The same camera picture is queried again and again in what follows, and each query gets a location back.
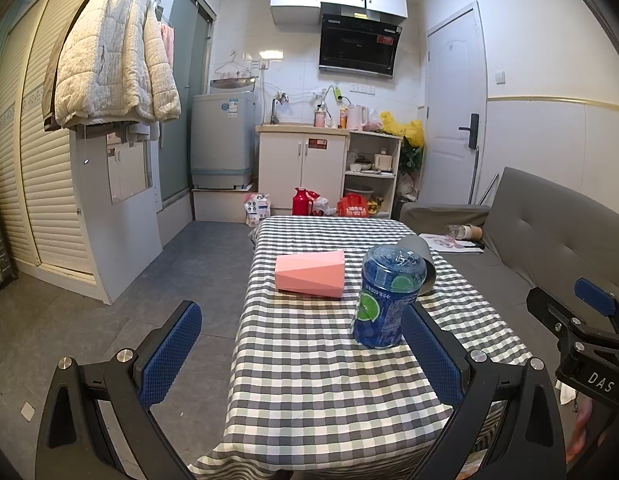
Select metal faucet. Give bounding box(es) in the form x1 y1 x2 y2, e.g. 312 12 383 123
270 91 291 126

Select louvred wardrobe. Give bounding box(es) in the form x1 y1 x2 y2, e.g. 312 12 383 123
0 0 115 306

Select mop stick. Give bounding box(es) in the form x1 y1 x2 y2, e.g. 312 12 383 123
468 149 501 206

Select printed booklet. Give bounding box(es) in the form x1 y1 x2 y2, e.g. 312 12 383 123
418 233 485 252

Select white open shelf unit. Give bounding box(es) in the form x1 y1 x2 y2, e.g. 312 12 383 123
341 130 405 219

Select wire clothes hanger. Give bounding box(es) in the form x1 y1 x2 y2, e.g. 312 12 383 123
214 52 256 79

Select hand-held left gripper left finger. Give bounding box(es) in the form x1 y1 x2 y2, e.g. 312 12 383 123
36 300 203 480

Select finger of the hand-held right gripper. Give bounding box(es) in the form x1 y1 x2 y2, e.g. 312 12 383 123
527 287 597 347
573 277 619 321

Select white quilted jacket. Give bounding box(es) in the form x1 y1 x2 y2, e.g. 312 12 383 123
42 0 182 132

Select black door lock handle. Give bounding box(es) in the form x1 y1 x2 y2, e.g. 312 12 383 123
459 113 479 150

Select frosted glass door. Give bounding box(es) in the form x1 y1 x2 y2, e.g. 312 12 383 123
156 0 217 212

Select white door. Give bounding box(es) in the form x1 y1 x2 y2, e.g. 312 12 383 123
424 2 488 207

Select grey cup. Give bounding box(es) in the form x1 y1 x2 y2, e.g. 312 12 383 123
395 234 438 296

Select white washing machine platform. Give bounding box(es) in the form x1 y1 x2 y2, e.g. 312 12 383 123
192 187 254 224

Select white sink cabinet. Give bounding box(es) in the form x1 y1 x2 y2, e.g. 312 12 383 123
256 123 351 219

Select yellow plastic bag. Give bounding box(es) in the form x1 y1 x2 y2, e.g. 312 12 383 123
379 111 425 147

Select grey sofa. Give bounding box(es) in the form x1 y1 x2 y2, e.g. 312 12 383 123
398 166 619 391

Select red plastic bag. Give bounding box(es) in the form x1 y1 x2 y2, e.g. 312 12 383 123
336 193 373 219

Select grey washing machine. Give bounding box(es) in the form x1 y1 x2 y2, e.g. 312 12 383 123
191 92 257 191

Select pink faceted cup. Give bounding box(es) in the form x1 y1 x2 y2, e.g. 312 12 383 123
275 250 346 301

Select green leafy vegetables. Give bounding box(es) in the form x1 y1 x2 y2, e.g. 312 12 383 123
399 142 425 172

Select black range hood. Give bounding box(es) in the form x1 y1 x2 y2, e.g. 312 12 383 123
318 2 405 79

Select pink hanging cloth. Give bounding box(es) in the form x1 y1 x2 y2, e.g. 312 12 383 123
159 23 176 67

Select pink electric kettle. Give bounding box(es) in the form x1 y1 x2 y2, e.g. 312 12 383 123
345 104 369 131

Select white mirror door panel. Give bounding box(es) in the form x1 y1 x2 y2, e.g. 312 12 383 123
68 124 164 306

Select blue lime drink bottle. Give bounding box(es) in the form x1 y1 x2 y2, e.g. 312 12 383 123
350 245 428 350

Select pink wash basin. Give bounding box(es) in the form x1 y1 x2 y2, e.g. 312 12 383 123
210 77 256 94

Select person's right hand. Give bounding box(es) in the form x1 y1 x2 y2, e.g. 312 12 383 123
564 395 610 463

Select white packet pack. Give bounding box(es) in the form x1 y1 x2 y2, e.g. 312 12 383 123
242 192 272 227

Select checkered tablecloth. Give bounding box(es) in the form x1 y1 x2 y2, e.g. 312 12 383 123
188 215 533 480

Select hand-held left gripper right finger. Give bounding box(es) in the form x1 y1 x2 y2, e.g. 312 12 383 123
402 302 567 480

